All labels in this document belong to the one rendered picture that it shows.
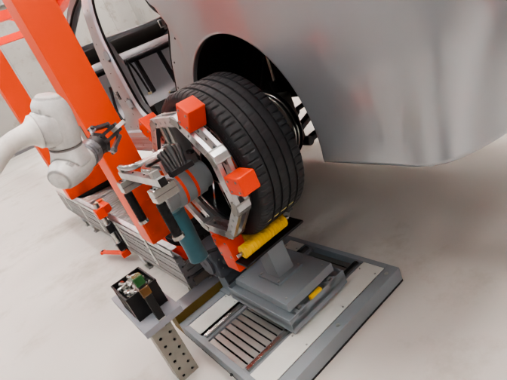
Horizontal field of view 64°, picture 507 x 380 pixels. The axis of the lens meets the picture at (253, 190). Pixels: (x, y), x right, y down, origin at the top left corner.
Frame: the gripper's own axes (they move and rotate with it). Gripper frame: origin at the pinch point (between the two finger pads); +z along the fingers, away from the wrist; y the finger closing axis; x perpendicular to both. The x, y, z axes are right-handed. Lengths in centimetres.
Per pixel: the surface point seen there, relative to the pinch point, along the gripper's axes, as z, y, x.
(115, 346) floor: -4, -87, 108
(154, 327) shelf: -41, -63, 24
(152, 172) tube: -27.0, -17.7, -16.5
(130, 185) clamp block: -7.6, -19.8, 10.9
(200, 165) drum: -1.4, -31.3, -16.0
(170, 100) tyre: 8.1, -6.0, -20.5
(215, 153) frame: -17.0, -27.3, -33.4
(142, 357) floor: -15, -94, 83
